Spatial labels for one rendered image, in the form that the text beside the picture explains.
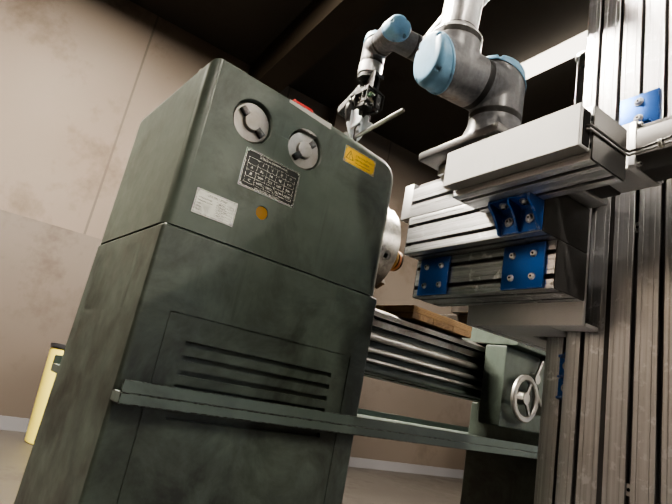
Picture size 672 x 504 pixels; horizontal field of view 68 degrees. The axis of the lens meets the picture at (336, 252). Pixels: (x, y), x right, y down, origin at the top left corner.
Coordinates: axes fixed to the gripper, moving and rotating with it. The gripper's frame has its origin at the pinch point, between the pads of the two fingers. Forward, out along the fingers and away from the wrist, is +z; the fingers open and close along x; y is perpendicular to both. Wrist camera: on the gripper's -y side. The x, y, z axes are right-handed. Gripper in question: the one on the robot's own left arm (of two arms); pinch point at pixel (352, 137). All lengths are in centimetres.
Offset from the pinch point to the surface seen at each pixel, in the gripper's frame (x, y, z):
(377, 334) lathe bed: 20, 4, 56
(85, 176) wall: -25, -265, -35
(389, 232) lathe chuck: 18.1, 3.5, 24.7
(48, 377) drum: -15, -225, 97
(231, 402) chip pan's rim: -30, 18, 80
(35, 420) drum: -14, -226, 121
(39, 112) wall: -64, -269, -67
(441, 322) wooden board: 45, 6, 46
